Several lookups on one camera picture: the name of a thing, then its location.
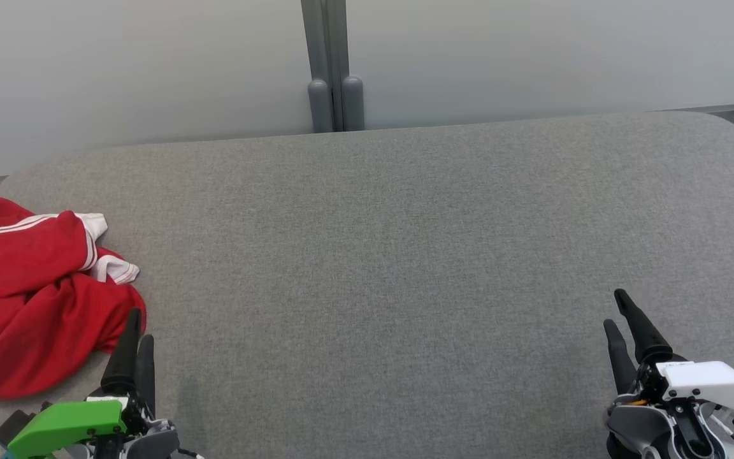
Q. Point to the red shorts white stripe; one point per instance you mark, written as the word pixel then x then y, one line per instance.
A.
pixel 35 338

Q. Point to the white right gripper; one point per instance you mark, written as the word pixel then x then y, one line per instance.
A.
pixel 711 382

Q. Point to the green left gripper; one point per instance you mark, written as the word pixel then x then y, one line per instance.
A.
pixel 67 424

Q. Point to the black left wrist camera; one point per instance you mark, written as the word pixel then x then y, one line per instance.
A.
pixel 13 427

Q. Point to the grey partition post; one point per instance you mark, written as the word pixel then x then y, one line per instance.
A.
pixel 322 51

